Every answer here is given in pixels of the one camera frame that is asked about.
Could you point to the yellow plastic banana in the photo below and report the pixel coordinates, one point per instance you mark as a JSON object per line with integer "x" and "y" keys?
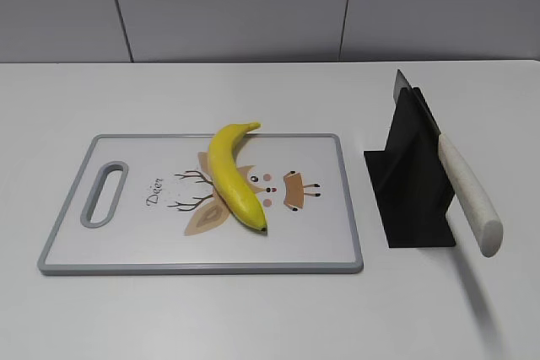
{"x": 227, "y": 180}

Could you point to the white-handled kitchen knife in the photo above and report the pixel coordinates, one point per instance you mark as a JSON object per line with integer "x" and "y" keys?
{"x": 480, "y": 213}

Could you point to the white grey-rimmed cutting board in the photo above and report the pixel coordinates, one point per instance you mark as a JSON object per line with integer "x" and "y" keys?
{"x": 144, "y": 204}

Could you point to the black knife stand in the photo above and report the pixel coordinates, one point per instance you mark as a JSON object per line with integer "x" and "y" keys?
{"x": 412, "y": 190}

